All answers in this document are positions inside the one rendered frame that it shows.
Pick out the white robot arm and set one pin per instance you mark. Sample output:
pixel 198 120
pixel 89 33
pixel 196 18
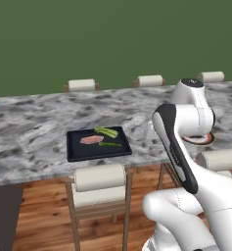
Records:
pixel 189 121

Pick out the black rectangular tray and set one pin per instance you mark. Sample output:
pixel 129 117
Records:
pixel 75 152

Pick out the white plate with red rim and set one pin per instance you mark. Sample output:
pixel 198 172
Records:
pixel 200 140

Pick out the dark green asparagus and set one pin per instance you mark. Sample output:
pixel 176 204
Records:
pixel 110 144

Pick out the pink raw steak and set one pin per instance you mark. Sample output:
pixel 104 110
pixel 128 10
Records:
pixel 91 140

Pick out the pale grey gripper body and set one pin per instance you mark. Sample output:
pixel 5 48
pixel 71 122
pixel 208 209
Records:
pixel 151 135

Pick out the wooden chair with cream cushion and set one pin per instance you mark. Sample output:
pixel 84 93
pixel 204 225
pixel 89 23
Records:
pixel 150 80
pixel 220 159
pixel 99 178
pixel 81 85
pixel 212 76

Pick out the light green celery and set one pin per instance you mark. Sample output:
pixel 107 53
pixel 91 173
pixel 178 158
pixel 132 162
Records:
pixel 108 131

